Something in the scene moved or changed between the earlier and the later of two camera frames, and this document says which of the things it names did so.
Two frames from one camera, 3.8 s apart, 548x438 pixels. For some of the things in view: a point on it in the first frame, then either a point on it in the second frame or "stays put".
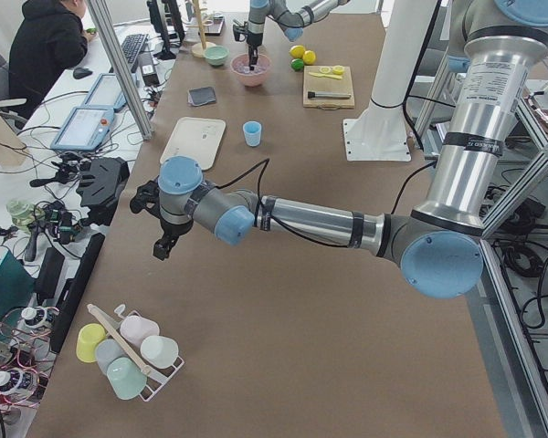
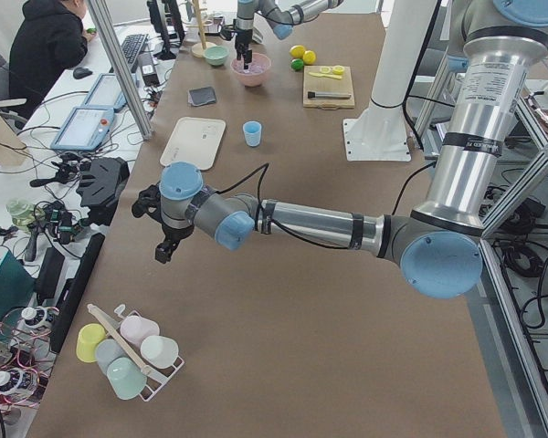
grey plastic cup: (107, 350) stays put
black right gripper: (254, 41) → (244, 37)
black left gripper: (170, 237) stays put
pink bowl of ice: (251, 78) stays put
